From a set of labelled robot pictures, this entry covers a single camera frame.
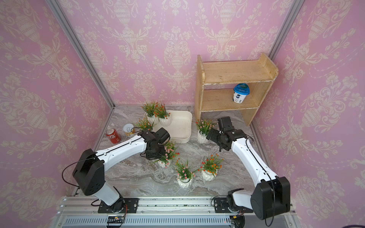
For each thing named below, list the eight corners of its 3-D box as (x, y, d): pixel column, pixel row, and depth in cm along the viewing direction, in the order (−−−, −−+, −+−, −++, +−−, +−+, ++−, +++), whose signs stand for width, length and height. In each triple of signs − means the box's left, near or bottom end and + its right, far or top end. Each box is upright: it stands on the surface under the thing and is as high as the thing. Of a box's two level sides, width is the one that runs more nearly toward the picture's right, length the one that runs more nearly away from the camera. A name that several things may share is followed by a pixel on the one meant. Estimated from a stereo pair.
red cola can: (111, 144, 100) (103, 135, 91) (114, 137, 104) (107, 128, 95) (119, 144, 100) (113, 135, 91) (122, 137, 104) (116, 127, 95)
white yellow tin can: (124, 137, 104) (121, 132, 99) (127, 128, 109) (124, 123, 104) (134, 137, 104) (132, 131, 99) (137, 128, 109) (134, 123, 104)
